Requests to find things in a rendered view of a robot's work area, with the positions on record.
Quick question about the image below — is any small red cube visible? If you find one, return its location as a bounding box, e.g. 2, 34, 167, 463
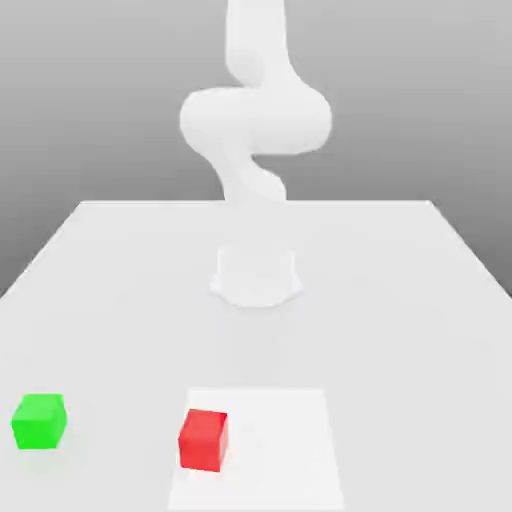
177, 408, 230, 474

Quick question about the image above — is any small green cube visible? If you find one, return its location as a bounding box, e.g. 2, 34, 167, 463
10, 393, 68, 451

